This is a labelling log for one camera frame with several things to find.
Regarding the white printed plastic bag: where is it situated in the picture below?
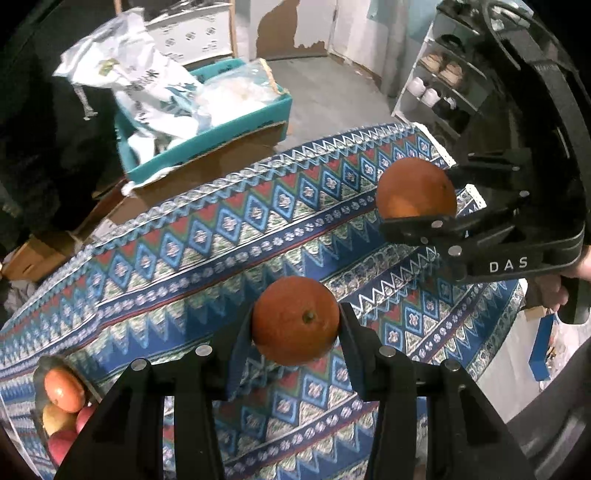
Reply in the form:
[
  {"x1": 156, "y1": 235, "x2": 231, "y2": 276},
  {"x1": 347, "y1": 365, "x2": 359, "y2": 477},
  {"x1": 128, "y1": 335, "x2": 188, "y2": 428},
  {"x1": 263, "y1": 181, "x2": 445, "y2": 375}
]
[{"x1": 54, "y1": 7, "x2": 209, "y2": 164}]

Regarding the brown cardboard box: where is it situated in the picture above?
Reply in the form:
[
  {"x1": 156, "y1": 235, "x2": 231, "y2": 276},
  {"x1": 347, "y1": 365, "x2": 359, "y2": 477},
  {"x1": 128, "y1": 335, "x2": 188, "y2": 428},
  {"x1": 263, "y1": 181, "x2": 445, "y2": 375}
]
[{"x1": 121, "y1": 121, "x2": 289, "y2": 213}]

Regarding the white shoe rack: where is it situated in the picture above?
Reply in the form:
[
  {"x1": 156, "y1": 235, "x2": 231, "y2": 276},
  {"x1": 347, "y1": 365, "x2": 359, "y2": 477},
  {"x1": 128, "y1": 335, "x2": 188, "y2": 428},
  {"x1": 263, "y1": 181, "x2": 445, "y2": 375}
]
[{"x1": 393, "y1": 1, "x2": 489, "y2": 142}]

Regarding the blue box on floor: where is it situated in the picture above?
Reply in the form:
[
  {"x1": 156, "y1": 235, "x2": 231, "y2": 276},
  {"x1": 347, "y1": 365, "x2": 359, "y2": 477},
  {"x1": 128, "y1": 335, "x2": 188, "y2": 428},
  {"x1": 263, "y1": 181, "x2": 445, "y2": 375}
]
[{"x1": 529, "y1": 314, "x2": 556, "y2": 382}]

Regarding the green pear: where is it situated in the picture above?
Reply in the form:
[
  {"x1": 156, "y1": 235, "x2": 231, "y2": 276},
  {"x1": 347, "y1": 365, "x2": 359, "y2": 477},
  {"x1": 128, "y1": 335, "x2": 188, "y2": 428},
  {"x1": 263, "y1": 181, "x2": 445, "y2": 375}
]
[{"x1": 41, "y1": 403, "x2": 76, "y2": 436}]

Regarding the blue patterned tablecloth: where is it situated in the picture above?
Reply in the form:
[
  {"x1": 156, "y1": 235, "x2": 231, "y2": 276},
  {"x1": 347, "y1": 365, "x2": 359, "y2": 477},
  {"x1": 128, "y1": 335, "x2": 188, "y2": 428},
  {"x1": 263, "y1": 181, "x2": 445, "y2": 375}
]
[{"x1": 1, "y1": 123, "x2": 527, "y2": 479}]

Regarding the small cardboard box left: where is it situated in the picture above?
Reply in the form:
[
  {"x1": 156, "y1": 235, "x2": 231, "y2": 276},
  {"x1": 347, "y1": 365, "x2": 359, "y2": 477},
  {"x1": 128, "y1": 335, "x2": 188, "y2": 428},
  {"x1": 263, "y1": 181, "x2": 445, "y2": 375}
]
[{"x1": 1, "y1": 235, "x2": 75, "y2": 282}]

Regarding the teal plastic crate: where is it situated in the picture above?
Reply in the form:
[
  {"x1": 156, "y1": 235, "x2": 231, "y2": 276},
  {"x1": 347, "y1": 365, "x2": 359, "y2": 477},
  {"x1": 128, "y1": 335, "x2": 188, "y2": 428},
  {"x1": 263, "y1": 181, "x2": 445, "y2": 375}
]
[{"x1": 114, "y1": 59, "x2": 293, "y2": 184}]

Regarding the dark red apple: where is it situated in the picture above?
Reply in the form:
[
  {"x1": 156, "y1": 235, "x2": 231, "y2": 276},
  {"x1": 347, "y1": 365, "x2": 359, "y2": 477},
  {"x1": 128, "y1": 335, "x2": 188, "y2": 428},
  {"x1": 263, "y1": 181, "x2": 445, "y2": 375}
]
[{"x1": 48, "y1": 430, "x2": 77, "y2": 465}]

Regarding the dark fruit bowl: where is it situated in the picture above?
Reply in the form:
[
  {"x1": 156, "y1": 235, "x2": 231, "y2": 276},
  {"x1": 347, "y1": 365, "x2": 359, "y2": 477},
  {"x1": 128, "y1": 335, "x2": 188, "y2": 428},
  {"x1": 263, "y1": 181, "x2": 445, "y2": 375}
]
[{"x1": 31, "y1": 356, "x2": 102, "y2": 467}]

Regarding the person's right hand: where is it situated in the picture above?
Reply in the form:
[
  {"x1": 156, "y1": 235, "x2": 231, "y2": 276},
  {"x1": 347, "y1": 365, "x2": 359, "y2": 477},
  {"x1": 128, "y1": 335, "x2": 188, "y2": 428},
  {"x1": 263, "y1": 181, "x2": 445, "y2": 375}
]
[{"x1": 534, "y1": 245, "x2": 591, "y2": 313}]

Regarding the large rough orange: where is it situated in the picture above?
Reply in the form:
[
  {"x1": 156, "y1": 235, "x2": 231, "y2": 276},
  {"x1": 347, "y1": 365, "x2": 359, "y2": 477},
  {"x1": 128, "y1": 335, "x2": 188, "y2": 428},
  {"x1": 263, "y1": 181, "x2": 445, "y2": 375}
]
[{"x1": 376, "y1": 157, "x2": 458, "y2": 219}]

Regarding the clear plastic bag in crate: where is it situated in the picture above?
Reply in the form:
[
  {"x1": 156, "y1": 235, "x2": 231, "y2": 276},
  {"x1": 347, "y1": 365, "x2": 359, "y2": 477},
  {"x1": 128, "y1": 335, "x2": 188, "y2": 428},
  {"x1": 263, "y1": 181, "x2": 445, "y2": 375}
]
[{"x1": 197, "y1": 58, "x2": 284, "y2": 128}]

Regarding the small tangerine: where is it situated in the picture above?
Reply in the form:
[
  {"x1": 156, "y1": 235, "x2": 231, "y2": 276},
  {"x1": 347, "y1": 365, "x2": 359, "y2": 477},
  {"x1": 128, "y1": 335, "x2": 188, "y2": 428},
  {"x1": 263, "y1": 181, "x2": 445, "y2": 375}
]
[{"x1": 43, "y1": 367, "x2": 86, "y2": 413}]

